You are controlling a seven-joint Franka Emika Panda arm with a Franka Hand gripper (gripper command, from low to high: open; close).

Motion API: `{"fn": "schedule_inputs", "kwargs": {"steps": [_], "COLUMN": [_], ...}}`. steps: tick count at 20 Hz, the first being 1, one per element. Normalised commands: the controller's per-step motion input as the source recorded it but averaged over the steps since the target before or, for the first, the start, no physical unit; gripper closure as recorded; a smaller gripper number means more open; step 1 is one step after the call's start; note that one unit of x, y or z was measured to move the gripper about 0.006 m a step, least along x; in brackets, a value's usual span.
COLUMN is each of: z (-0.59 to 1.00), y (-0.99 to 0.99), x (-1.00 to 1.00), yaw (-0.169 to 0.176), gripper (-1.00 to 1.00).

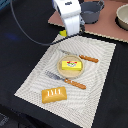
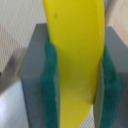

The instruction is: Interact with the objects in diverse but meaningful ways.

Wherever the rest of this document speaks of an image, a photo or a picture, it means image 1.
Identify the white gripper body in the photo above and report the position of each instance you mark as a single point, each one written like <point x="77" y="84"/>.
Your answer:
<point x="69" y="11"/>

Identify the yellow butter block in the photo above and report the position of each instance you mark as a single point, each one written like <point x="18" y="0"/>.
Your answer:
<point x="72" y="65"/>

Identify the orange toy bread pastry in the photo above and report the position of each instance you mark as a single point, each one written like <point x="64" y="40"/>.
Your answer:
<point x="54" y="94"/>

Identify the yellow toy banana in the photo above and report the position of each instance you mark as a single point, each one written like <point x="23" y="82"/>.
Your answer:
<point x="63" y="33"/>

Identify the grey metal pot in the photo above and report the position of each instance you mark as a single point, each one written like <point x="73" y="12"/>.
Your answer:
<point x="90" y="11"/>

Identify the cream ceramic bowl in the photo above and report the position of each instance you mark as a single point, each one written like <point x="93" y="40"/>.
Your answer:
<point x="122" y="15"/>

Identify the tan round wooden plate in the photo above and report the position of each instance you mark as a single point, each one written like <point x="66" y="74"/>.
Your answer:
<point x="71" y="74"/>

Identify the beige woven placemat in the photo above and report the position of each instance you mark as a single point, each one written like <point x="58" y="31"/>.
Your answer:
<point x="79" y="109"/>

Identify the knife with wooden handle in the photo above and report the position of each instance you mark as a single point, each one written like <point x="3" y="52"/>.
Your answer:
<point x="81" y="56"/>

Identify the fork with wooden handle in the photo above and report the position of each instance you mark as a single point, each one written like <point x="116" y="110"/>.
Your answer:
<point x="68" y="81"/>

